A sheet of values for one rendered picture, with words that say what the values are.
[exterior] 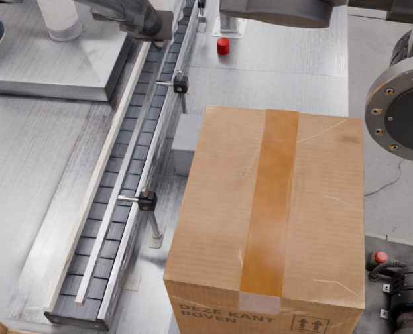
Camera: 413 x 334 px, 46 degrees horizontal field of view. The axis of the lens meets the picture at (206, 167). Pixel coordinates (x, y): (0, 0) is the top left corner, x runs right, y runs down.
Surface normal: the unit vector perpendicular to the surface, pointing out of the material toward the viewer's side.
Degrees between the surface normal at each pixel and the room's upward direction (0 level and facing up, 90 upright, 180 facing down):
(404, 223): 0
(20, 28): 0
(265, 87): 0
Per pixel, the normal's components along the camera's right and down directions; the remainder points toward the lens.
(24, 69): -0.07, -0.61
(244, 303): -0.18, 0.79
